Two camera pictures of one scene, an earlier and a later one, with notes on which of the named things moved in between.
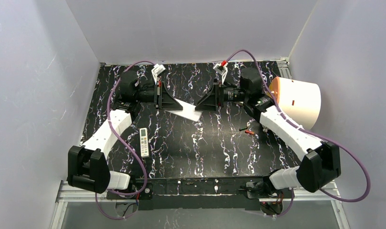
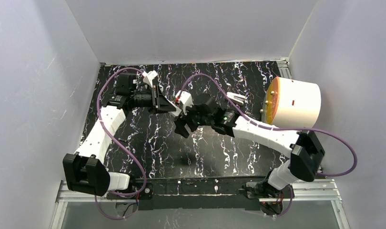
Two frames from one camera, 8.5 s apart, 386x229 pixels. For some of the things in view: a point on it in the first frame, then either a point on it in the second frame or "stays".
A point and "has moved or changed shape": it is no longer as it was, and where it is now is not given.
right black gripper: x=217 y=95 -> x=192 y=118
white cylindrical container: x=299 y=102 stays
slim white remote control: x=143 y=135 has moved or changed shape
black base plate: x=173 y=194 stays
